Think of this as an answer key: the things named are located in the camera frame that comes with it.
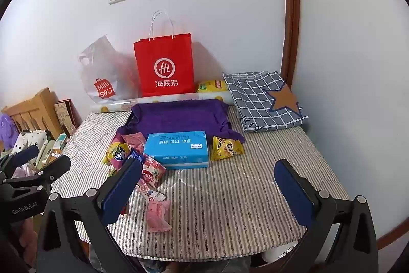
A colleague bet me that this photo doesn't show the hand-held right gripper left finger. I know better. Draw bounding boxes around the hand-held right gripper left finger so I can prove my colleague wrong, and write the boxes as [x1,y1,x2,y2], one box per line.
[37,159,151,273]

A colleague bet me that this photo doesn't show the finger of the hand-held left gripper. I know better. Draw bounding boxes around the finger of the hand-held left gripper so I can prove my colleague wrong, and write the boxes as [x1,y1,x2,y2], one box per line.
[2,155,71,197]
[0,145,39,176]

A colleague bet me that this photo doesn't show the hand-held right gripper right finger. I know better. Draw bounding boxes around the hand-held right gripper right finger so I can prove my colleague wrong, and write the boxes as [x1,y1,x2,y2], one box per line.
[274,159,379,273]

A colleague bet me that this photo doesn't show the white and red snack packet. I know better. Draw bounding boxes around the white and red snack packet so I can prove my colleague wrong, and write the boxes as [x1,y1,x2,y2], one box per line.
[136,179,167,201]

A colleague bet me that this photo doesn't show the white strawberry snack packet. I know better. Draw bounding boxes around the white strawberry snack packet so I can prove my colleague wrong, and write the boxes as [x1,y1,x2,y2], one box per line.
[141,155,167,190]

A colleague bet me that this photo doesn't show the yellow and blue snack packet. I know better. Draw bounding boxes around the yellow and blue snack packet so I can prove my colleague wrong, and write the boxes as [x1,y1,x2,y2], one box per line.
[102,142,131,171]

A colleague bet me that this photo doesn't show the small light pink packet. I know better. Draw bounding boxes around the small light pink packet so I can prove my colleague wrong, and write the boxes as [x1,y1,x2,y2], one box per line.
[147,199,173,233]

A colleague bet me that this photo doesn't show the large pink snack packet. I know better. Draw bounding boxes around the large pink snack packet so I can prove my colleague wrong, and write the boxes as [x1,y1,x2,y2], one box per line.
[121,132,146,149]

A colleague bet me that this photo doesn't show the white dotted cloth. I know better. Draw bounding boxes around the white dotted cloth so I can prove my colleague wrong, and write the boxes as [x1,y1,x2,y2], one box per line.
[14,130,52,155]

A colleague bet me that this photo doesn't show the small teal box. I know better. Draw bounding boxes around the small teal box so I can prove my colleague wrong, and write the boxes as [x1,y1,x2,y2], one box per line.
[53,134,69,152]

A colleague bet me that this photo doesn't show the purple cloth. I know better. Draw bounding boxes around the purple cloth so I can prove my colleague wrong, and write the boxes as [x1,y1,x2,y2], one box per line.
[0,115,20,152]

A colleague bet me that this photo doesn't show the wooden headboard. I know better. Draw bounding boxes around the wooden headboard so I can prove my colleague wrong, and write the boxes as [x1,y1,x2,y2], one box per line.
[2,88,64,139]

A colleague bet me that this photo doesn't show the white container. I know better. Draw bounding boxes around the white container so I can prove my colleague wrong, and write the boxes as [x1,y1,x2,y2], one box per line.
[262,241,299,262]

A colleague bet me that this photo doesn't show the blue tissue pack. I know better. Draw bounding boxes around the blue tissue pack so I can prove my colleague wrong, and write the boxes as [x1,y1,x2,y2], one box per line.
[144,130,210,169]

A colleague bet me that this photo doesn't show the striped quilted table cover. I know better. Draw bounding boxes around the striped quilted table cover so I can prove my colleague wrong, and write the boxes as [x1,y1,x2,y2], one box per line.
[48,111,350,261]

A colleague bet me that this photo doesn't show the patterned paper roll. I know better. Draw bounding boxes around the patterned paper roll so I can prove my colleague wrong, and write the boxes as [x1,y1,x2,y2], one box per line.
[90,91,235,114]

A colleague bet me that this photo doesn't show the purple towel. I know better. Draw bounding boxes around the purple towel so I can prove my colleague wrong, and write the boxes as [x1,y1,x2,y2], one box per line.
[117,99,246,146]

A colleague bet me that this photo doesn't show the grey checked cloth with star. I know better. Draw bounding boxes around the grey checked cloth with star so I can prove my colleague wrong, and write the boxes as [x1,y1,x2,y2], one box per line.
[223,70,309,133]

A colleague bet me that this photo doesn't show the wooden baseboard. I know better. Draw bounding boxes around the wooden baseboard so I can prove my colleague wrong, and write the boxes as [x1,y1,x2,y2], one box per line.
[376,226,408,251]

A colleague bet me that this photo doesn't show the white plastic bag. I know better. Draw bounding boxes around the white plastic bag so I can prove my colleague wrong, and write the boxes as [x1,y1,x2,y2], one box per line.
[78,35,141,102]

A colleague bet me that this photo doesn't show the red paper bag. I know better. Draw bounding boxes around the red paper bag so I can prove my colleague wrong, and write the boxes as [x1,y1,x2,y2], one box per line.
[133,11,195,98]

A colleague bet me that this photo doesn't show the yellow chip bag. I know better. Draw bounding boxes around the yellow chip bag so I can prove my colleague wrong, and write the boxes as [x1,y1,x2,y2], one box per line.
[196,79,228,94]

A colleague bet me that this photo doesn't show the wooden door frame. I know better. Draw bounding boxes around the wooden door frame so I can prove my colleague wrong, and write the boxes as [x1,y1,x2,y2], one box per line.
[279,0,301,91]

